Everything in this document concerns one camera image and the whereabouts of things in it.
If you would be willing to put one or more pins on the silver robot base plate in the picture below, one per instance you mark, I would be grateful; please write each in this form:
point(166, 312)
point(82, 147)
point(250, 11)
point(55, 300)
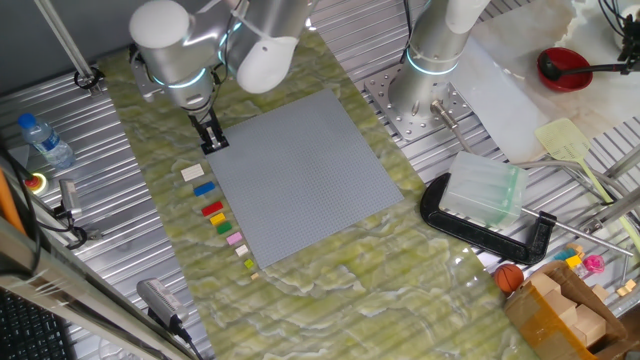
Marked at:
point(395, 122)

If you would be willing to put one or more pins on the black C-clamp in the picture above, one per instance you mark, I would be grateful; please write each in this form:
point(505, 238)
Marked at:
point(470, 232)

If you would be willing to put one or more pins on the metal tripod pole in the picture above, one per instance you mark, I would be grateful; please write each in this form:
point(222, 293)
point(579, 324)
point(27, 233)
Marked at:
point(65, 45)

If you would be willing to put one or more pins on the pale yellow slotted spatula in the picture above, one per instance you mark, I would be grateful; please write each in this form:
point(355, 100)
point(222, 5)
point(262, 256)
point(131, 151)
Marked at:
point(562, 140)

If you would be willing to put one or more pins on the aluminium frame rail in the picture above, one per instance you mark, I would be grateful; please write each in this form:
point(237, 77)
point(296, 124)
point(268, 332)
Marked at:
point(75, 295)

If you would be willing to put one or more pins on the orange pole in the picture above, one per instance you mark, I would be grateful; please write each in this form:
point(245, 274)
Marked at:
point(7, 200)

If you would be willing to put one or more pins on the white marble pattern mat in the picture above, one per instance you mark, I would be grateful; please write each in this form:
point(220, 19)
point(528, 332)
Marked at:
point(610, 100)

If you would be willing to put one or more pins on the green Lego brick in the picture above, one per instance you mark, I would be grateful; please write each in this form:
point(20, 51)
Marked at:
point(224, 227)

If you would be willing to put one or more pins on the pink toy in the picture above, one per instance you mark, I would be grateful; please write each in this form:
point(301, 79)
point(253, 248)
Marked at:
point(594, 263)

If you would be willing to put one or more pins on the metal camera mount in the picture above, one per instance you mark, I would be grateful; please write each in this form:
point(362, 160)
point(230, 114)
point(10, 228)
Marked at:
point(75, 232)

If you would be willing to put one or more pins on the black keyboard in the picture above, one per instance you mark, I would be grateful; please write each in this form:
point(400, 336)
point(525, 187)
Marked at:
point(25, 330)

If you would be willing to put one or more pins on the red Lego brick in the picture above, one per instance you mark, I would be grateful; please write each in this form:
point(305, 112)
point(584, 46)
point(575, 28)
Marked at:
point(212, 208)

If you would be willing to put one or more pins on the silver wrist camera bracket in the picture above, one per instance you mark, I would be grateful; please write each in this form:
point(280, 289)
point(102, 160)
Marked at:
point(145, 80)

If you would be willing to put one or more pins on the white Lego plate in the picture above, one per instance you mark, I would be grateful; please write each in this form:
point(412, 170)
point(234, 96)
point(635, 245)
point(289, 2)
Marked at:
point(192, 172)

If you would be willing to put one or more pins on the aluminium profile bar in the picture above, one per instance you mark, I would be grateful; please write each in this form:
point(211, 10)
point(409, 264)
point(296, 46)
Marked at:
point(622, 162)
point(612, 210)

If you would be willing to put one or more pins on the white cup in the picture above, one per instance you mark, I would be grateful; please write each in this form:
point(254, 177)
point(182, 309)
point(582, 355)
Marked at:
point(620, 30)

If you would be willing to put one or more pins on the red bowl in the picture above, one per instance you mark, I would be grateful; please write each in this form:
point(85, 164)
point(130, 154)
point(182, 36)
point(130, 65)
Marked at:
point(575, 83)

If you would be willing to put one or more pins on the pink Lego brick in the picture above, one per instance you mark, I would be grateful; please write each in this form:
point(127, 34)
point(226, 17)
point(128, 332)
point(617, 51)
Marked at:
point(234, 238)

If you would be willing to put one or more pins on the wooden block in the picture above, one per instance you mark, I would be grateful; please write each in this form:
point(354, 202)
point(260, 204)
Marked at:
point(590, 325)
point(560, 302)
point(544, 284)

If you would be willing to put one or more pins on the yellow Lego brick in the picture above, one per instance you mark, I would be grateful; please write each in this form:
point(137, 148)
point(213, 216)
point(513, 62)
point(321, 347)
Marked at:
point(218, 219)

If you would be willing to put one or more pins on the large grey Lego baseplate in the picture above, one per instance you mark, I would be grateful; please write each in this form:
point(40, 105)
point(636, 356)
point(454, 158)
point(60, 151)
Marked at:
point(310, 190)

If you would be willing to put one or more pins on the clear water bottle blue cap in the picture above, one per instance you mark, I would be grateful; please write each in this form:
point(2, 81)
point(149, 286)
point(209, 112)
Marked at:
point(47, 142)

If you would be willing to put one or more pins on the yellow toy block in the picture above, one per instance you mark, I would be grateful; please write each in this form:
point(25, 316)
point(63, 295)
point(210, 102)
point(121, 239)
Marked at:
point(573, 261)

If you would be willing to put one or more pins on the small wooden cube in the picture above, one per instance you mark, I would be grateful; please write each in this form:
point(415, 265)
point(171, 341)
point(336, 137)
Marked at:
point(631, 284)
point(621, 291)
point(600, 291)

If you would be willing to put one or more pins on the teal toy block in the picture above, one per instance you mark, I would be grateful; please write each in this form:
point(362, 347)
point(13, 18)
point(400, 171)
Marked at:
point(564, 254)

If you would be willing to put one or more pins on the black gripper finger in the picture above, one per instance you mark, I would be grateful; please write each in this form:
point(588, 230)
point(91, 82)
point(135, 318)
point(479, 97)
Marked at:
point(208, 141)
point(220, 137)

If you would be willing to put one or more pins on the orange toy block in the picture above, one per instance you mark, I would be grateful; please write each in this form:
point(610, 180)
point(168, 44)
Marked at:
point(576, 248)

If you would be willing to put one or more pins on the red emergency stop button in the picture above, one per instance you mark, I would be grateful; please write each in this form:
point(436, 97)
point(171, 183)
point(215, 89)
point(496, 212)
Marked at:
point(35, 183)

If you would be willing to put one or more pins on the small lime Lego brick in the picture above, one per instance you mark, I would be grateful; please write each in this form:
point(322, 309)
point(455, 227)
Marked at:
point(249, 264)

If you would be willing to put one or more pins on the translucent plastic box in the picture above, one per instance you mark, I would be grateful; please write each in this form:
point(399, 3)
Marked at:
point(482, 190)

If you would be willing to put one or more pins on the black ladle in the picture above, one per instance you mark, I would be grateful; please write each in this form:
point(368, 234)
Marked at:
point(549, 67)

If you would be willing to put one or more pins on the green marble pattern mat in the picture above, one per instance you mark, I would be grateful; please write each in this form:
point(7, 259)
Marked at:
point(350, 310)

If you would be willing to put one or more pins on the small toy basketball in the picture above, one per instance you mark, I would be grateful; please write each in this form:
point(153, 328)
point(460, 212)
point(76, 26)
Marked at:
point(508, 278)

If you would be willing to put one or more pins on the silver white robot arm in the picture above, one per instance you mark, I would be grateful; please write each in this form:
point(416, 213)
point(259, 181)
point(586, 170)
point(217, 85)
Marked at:
point(170, 50)

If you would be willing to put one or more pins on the grey depth camera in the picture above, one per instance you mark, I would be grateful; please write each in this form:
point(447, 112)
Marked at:
point(159, 300)
point(69, 195)

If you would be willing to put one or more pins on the brown cardboard box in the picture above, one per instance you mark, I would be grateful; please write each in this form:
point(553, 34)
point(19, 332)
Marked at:
point(535, 325)

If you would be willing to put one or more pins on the black Lego plate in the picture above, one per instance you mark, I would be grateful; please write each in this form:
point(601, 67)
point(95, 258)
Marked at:
point(225, 145)

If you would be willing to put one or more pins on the blue Lego brick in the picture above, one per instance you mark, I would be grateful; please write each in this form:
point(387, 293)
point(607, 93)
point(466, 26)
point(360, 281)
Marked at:
point(204, 189)

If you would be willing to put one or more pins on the small white Lego brick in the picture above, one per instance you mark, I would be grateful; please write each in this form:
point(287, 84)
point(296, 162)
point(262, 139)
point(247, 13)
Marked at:
point(242, 250)

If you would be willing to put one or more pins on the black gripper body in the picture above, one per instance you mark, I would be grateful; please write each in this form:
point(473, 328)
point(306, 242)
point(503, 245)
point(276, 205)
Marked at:
point(205, 121)

